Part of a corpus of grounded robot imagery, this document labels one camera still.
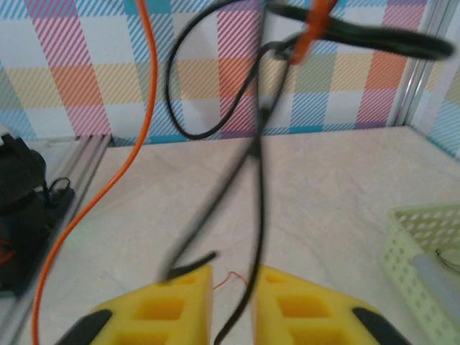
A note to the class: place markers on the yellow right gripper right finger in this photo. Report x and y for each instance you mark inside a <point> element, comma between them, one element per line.
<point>305,316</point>

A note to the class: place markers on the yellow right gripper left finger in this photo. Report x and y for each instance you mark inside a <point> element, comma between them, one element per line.
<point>158,316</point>

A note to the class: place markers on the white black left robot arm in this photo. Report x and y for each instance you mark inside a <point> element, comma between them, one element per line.
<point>21,197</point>

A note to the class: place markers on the light green plastic basket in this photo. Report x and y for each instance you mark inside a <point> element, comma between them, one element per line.
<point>424,212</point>

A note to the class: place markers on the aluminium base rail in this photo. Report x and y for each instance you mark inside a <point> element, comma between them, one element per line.
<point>81,161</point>

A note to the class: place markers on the aluminium corner post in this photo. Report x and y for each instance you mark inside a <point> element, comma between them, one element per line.
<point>413,90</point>

